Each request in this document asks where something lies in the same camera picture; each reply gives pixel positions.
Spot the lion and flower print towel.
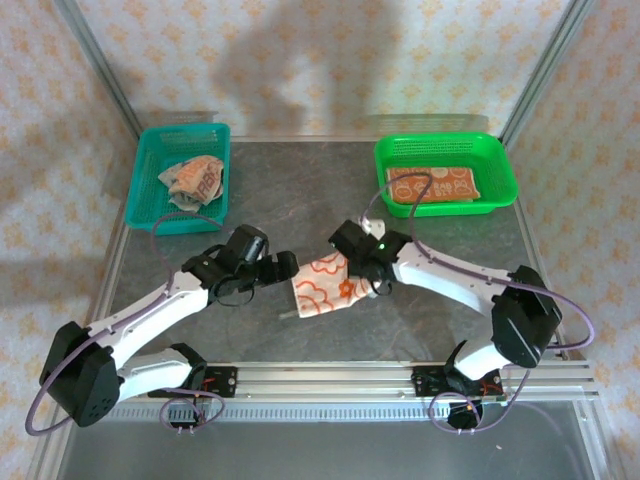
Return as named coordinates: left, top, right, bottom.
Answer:
left=291, top=252, right=374, bottom=320

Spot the orange rabbit print towel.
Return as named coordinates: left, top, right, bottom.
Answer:
left=384, top=166, right=483, bottom=206

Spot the rabbit lettering print towel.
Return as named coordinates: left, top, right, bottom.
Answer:
left=158, top=154, right=225, bottom=212

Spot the bright green plastic basket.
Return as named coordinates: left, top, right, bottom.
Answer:
left=373, top=130, right=519, bottom=219

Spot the teal plastic basket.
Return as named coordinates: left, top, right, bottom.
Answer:
left=123, top=123, right=232, bottom=236

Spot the grey metal panel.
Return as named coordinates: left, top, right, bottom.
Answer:
left=54, top=419, right=589, bottom=480

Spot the black left gripper cable loop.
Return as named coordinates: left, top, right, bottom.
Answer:
left=218, top=283, right=255, bottom=308

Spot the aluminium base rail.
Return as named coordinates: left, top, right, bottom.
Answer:
left=52, top=360, right=601, bottom=404

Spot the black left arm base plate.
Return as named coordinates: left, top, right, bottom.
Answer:
left=147, top=366, right=238, bottom=400

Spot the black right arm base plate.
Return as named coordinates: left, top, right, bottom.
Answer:
left=411, top=364, right=503, bottom=400

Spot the aluminium table side rail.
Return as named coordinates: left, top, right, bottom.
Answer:
left=67, top=134, right=146, bottom=364
left=499, top=139, right=574, bottom=362

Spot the slotted grey cable duct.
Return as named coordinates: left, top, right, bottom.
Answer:
left=74, top=403, right=584, bottom=425

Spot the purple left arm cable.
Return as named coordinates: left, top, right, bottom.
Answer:
left=25, top=212, right=227, bottom=436

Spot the aluminium frame post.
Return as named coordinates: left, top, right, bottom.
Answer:
left=499, top=0, right=597, bottom=146
left=52, top=0, right=146, bottom=140

